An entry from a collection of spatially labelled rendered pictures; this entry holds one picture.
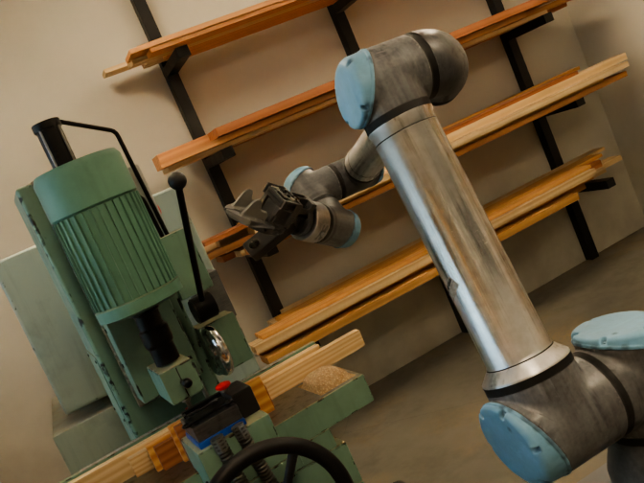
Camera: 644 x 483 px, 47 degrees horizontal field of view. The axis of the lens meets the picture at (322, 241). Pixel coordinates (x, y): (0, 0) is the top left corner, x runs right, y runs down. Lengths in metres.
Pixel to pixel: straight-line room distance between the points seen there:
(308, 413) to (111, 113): 2.64
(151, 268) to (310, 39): 2.88
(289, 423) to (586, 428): 0.55
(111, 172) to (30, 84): 2.44
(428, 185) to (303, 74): 3.00
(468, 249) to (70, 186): 0.73
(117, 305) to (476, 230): 0.68
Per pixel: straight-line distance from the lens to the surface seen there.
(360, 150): 1.62
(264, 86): 4.03
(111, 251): 1.42
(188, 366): 1.49
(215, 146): 3.40
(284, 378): 1.59
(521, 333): 1.17
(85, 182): 1.42
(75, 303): 1.68
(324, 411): 1.47
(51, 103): 3.84
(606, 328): 1.30
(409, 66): 1.20
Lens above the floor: 1.36
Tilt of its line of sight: 7 degrees down
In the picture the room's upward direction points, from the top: 24 degrees counter-clockwise
